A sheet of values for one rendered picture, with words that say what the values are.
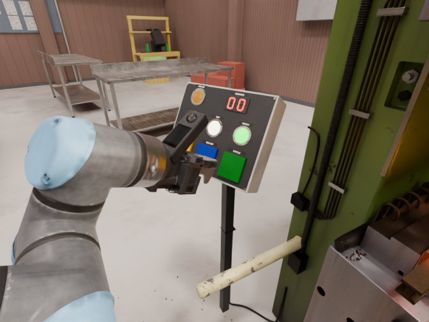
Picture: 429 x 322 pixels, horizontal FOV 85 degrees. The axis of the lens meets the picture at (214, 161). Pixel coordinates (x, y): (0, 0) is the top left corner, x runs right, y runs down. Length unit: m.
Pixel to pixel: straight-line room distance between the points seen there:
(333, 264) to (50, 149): 0.60
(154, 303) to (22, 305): 1.34
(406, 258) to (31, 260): 0.61
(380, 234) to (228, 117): 0.47
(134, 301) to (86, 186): 1.33
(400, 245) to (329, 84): 0.44
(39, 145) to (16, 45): 8.22
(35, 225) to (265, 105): 0.56
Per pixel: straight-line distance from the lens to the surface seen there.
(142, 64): 3.81
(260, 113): 0.67
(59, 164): 0.31
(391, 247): 0.62
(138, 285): 1.67
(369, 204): 0.78
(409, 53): 0.68
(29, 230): 0.37
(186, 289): 1.61
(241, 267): 0.89
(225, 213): 0.96
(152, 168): 0.37
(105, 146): 0.33
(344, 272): 0.65
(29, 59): 8.57
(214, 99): 0.76
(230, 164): 0.67
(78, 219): 0.36
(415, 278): 0.52
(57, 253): 0.31
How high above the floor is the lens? 1.35
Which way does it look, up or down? 29 degrees down
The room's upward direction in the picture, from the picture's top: straight up
